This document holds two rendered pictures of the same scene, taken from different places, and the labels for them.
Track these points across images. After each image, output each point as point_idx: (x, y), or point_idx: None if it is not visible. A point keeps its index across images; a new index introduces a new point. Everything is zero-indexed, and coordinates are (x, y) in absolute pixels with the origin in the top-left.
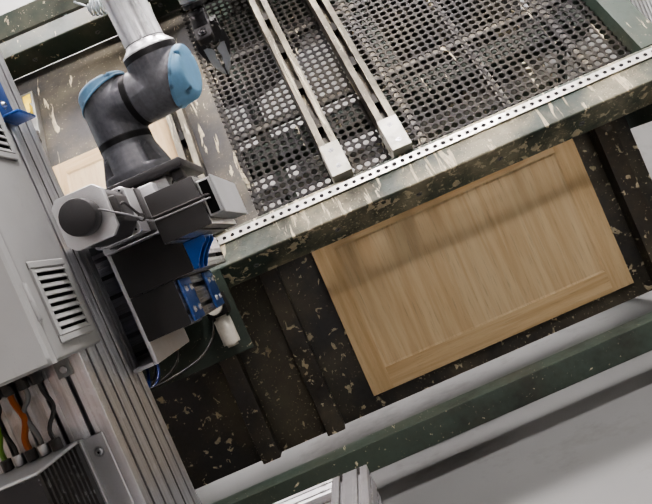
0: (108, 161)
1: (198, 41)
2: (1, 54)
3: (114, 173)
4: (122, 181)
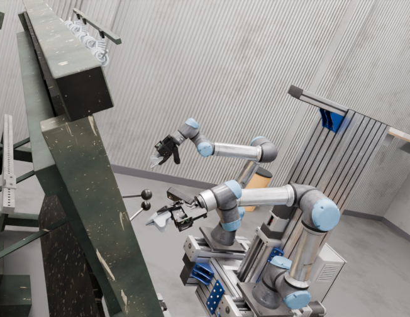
0: (235, 234)
1: (179, 163)
2: (271, 207)
3: (234, 238)
4: (237, 241)
